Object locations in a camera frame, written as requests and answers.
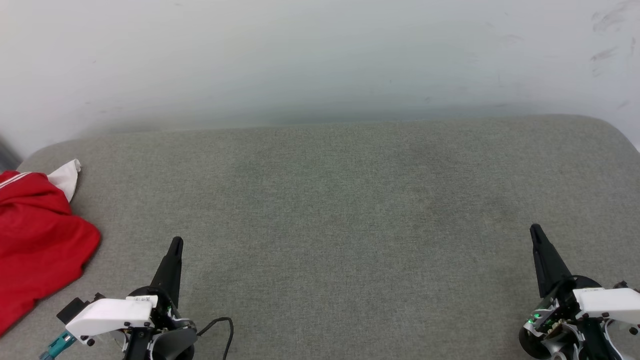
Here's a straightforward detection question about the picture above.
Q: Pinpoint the teal cable connector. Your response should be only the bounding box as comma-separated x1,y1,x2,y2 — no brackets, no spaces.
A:
39,331,77,360

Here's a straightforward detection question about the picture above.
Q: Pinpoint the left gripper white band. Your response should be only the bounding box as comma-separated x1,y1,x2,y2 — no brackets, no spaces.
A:
56,236,198,360

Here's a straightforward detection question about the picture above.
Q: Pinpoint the grey fabric sofa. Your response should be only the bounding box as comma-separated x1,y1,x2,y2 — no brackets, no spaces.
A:
0,114,640,360

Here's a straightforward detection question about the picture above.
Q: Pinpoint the thin black cable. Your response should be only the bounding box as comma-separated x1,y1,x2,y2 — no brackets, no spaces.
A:
197,317,235,360

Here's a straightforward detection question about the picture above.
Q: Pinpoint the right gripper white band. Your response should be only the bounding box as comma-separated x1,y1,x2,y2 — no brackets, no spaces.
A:
518,223,640,360

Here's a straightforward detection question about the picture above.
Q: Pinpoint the red shirt with white trim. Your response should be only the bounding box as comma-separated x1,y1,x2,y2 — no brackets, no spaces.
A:
0,159,102,337

